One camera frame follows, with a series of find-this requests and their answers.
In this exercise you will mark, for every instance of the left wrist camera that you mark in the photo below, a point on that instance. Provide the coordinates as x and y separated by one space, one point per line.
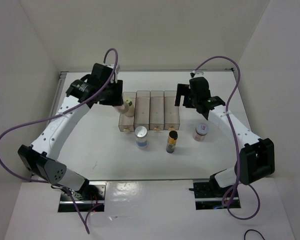
114 78

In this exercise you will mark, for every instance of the red label spice jar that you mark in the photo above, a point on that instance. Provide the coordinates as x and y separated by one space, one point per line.
200 132

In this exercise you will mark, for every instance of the black gold pepper grinder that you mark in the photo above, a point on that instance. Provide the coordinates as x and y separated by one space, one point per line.
171 141

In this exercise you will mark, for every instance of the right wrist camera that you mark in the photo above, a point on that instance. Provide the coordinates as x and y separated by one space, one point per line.
196 74

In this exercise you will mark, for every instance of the yellow cap spice bottle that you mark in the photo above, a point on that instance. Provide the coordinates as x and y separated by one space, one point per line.
130 108

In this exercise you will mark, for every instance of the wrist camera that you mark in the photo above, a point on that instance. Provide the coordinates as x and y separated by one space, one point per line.
114 78
196 74

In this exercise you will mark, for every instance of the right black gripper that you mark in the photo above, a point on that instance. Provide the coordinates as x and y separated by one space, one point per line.
183 89

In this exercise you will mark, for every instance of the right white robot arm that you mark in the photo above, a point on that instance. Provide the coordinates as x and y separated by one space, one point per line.
256 155

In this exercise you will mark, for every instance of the clear organizer bin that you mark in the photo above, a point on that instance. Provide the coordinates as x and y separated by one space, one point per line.
142 109
157 111
126 124
171 112

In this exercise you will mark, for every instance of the pink cap spice bottle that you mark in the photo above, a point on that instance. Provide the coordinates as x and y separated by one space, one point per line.
122 109

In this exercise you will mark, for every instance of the white blue cylindrical shaker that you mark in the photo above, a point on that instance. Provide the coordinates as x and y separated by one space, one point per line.
141 137

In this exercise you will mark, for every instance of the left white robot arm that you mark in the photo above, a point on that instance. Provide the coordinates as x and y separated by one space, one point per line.
41 156

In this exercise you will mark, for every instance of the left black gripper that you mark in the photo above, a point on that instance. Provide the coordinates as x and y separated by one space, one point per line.
118 99

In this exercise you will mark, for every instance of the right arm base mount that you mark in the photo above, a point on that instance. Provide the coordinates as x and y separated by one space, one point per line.
205 197

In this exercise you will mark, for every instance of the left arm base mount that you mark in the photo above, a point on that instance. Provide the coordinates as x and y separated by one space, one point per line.
95 198

